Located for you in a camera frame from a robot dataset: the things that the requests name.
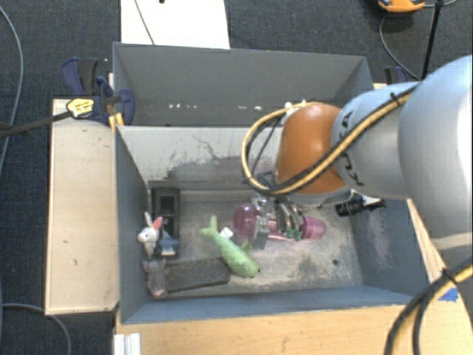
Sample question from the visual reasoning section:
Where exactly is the green toy fish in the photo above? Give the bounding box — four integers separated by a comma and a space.
199, 214, 262, 279

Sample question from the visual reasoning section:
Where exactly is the dark green flat block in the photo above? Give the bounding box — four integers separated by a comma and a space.
163, 257, 231, 294

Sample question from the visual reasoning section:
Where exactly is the pale wood flat board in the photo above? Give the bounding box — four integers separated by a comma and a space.
44, 98, 121, 316

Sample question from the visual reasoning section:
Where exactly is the black rectangular box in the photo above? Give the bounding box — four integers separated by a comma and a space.
151, 186, 181, 237

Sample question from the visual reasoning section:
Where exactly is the grey metal bin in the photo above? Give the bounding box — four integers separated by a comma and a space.
112, 41, 433, 325

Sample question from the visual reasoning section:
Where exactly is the black cylinder on white bracket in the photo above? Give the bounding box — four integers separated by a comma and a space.
335, 193, 387, 218

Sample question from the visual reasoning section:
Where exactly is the grey and pink toy mouse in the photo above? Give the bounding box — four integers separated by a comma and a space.
141, 258, 169, 300

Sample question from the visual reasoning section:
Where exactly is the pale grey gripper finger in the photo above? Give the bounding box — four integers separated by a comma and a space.
253, 214, 273, 251

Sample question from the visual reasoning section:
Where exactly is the pink clear plastic bottle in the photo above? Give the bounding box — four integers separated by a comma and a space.
232, 203, 328, 242

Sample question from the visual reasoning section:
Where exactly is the white toy rabbit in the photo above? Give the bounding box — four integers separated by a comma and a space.
137, 211, 166, 258

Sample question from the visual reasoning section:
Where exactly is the dark blue and white toy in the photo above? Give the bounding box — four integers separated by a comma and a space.
157, 230, 181, 260

